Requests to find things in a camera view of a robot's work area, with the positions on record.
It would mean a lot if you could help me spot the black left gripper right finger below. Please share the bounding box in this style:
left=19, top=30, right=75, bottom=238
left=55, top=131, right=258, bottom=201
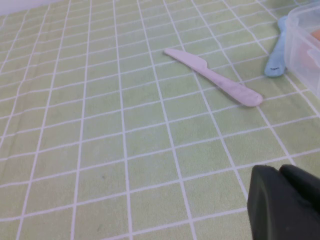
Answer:
left=279, top=164, right=320, bottom=225

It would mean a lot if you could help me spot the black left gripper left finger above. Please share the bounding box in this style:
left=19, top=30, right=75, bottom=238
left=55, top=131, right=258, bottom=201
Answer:
left=246, top=164, right=320, bottom=240

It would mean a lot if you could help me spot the clear plastic egg box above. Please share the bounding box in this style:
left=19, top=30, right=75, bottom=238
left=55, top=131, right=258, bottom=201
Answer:
left=284, top=0, right=320, bottom=100

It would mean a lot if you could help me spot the orange plastic egg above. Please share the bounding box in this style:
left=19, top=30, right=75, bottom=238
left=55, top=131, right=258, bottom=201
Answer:
left=296, top=28, right=320, bottom=73

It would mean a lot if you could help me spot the light blue plastic fork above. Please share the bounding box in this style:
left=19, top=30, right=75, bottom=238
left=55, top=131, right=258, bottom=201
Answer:
left=264, top=15, right=289, bottom=78

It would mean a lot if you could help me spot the pink plastic knife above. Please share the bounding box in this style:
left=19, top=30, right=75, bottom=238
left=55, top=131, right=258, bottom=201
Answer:
left=163, top=48, right=264, bottom=108

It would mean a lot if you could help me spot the green checked tablecloth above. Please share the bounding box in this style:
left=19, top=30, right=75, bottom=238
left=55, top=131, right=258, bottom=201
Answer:
left=0, top=0, right=320, bottom=240

